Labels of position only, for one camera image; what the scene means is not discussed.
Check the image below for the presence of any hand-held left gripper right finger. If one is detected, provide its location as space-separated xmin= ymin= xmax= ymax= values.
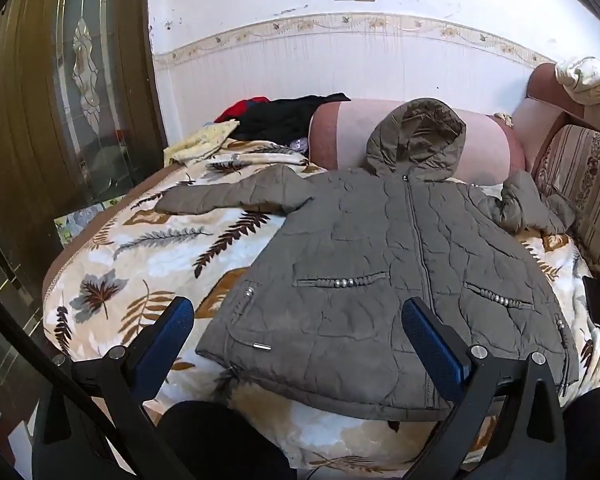
xmin=401 ymin=296 xmax=566 ymax=480

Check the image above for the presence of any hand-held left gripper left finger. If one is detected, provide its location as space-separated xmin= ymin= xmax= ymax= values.
xmin=32 ymin=296 xmax=196 ymax=480

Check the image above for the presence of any grey quilted hooded jacket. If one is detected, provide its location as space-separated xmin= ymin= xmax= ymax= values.
xmin=155 ymin=97 xmax=581 ymax=421

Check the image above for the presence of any leaf print blanket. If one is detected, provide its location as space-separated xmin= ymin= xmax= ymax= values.
xmin=42 ymin=140 xmax=600 ymax=471

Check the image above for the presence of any person's left leg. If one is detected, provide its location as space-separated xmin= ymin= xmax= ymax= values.
xmin=157 ymin=400 xmax=298 ymax=480

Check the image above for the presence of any person's leg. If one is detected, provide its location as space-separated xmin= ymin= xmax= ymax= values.
xmin=562 ymin=385 xmax=600 ymax=480
xmin=157 ymin=400 xmax=298 ymax=480

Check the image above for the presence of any green printed cloth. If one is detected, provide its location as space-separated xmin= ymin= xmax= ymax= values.
xmin=54 ymin=200 xmax=117 ymax=242

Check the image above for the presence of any person's right leg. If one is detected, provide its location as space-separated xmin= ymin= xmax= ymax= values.
xmin=562 ymin=385 xmax=600 ymax=480

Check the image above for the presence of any pale yellow cloth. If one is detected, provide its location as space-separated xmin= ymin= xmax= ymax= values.
xmin=164 ymin=119 xmax=241 ymax=166

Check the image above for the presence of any striped sofa back cushion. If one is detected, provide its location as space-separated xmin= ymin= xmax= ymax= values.
xmin=530 ymin=125 xmax=600 ymax=281

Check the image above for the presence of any pink bolster pillow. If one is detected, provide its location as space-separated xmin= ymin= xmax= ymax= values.
xmin=307 ymin=100 xmax=526 ymax=183

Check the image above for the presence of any red cloth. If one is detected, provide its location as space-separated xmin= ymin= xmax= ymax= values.
xmin=214 ymin=96 xmax=271 ymax=123

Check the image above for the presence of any black cloth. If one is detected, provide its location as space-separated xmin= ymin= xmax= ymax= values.
xmin=232 ymin=92 xmax=352 ymax=143

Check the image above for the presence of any wooden door with glass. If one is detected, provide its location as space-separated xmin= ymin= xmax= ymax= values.
xmin=0 ymin=0 xmax=168 ymax=411

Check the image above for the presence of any cream cloth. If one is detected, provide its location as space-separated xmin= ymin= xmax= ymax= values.
xmin=554 ymin=56 xmax=600 ymax=108

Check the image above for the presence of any black cable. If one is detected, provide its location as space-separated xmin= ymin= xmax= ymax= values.
xmin=0 ymin=275 xmax=81 ymax=401

